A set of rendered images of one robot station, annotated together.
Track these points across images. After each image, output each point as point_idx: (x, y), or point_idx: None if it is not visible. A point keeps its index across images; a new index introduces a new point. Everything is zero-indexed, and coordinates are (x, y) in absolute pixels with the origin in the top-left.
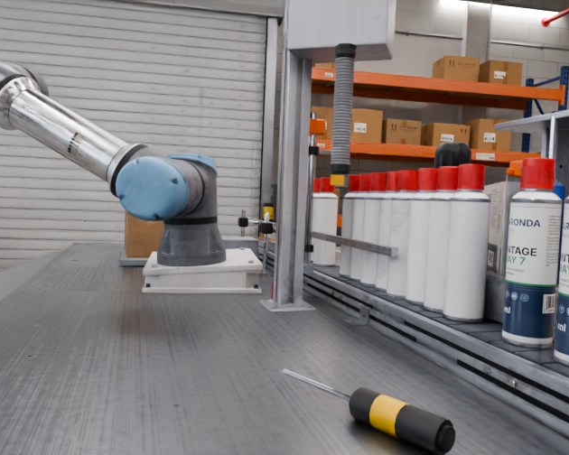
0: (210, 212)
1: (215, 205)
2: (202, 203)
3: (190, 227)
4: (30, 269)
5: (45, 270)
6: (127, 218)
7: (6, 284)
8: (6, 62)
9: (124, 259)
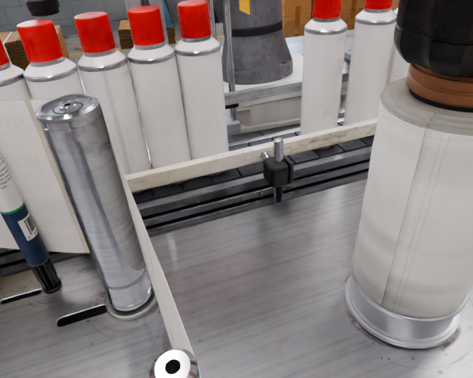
0: (237, 23)
1: (247, 14)
2: (221, 12)
3: (224, 37)
4: (290, 42)
5: (290, 46)
6: (363, 3)
7: (221, 52)
8: None
9: (344, 50)
